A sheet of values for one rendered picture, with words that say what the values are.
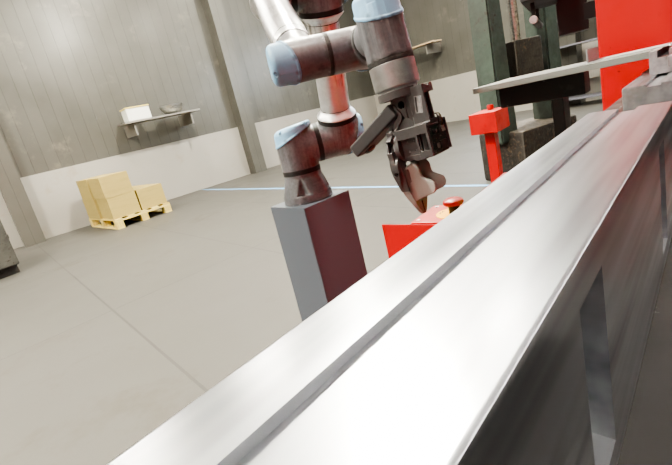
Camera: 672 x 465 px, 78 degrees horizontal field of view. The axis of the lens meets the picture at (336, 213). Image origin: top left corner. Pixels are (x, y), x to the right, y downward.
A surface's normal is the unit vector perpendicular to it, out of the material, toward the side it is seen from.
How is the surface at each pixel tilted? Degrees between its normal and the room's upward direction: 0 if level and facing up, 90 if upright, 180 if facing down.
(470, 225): 0
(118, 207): 90
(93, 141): 90
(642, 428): 0
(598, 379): 90
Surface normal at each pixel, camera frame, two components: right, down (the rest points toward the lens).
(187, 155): 0.65, 0.04
